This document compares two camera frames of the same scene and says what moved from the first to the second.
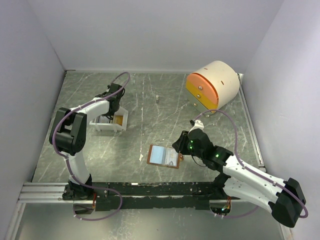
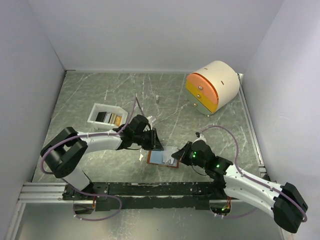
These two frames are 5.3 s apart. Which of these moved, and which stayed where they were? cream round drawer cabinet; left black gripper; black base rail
Moved: left black gripper
Stayed: black base rail; cream round drawer cabinet
